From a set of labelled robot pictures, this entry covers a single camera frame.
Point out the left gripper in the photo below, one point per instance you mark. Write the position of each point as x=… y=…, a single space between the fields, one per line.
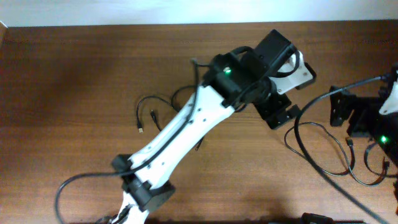
x=277 y=112

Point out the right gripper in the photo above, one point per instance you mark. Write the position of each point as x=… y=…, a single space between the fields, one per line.
x=339 y=106

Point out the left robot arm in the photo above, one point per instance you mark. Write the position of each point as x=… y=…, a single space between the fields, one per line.
x=259 y=76

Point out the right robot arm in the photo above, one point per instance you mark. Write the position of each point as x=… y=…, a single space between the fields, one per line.
x=389 y=146

